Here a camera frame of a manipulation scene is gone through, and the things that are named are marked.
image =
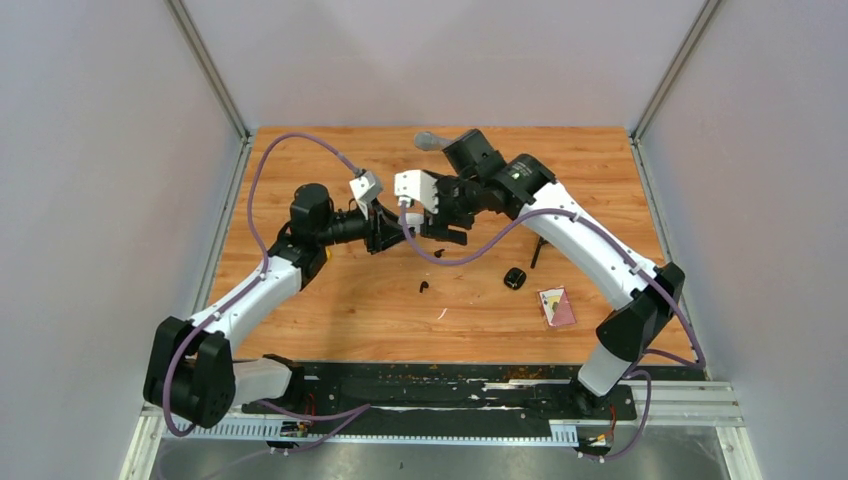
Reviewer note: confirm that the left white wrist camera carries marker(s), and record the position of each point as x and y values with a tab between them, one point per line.
365	188

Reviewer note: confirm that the black earbud charging case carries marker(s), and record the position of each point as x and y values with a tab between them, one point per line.
515	278

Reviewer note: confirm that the playing card box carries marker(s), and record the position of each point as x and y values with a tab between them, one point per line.
556	307

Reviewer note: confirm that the white earbud charging case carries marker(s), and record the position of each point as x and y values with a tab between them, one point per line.
414	221

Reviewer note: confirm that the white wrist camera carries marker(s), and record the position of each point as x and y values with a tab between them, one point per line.
417	186
365	188

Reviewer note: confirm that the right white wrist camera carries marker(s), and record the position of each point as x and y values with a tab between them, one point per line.
417	186

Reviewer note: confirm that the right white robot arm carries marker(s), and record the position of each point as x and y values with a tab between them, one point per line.
642	294

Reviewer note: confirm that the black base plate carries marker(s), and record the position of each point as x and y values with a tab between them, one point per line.
459	399

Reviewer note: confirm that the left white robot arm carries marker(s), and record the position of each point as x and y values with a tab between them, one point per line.
191	370

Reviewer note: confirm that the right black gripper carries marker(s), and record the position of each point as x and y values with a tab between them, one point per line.
438	224

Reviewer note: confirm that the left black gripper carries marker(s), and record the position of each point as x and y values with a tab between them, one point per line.
381	230

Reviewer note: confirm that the slotted cable duct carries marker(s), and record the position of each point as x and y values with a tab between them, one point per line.
560	435

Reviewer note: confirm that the grey microphone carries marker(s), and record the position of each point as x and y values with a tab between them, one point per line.
428	141

